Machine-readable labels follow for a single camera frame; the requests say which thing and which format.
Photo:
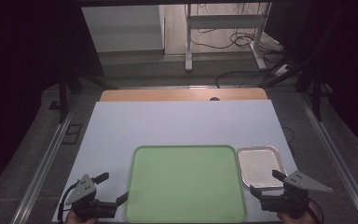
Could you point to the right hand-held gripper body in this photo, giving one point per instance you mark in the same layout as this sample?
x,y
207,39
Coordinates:
x,y
295,199

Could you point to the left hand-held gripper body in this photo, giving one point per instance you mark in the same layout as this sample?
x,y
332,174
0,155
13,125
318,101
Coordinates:
x,y
84,189

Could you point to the person's right hand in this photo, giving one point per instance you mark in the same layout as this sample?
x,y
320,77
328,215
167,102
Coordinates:
x,y
292,221

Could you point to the person's left hand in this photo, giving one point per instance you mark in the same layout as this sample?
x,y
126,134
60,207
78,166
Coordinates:
x,y
74,220

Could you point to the small metal tray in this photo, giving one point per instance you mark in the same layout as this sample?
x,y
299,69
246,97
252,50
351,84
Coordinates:
x,y
258,165

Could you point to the green plastic tray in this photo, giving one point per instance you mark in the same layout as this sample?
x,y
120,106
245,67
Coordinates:
x,y
186,183

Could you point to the black stand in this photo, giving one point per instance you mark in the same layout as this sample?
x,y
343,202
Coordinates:
x,y
313,90
66,90

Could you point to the white table sheet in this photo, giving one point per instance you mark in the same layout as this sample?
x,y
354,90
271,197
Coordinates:
x,y
180,124

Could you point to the white power strip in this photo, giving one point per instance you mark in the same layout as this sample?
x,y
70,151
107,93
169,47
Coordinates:
x,y
282,70

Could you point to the wooden table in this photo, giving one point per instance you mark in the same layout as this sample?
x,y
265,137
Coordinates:
x,y
167,94

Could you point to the grey cabinet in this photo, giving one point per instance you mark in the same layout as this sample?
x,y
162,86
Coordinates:
x,y
124,28

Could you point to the aluminium rail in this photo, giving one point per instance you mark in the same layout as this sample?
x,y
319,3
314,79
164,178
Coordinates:
x,y
335,158
43,174

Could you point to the white metal stand frame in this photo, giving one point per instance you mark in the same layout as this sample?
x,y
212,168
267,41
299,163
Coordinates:
x,y
223,21

